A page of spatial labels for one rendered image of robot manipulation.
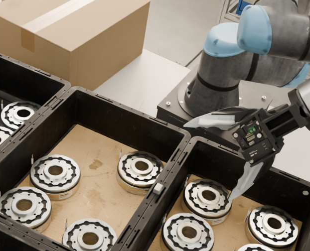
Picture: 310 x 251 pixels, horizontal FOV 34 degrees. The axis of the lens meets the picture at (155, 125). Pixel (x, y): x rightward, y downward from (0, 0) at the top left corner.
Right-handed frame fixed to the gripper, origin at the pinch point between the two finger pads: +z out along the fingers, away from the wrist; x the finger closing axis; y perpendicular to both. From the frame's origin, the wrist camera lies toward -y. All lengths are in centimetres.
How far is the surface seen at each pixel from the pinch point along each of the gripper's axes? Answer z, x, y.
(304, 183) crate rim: -8.8, 15.2, -19.5
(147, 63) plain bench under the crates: 27, -32, -73
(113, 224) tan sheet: 24.2, 2.0, -1.8
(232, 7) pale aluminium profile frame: 16, -53, -216
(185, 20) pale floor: 52, -68, -246
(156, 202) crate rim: 12.9, 2.2, -0.7
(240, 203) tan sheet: 5.7, 13.2, -20.4
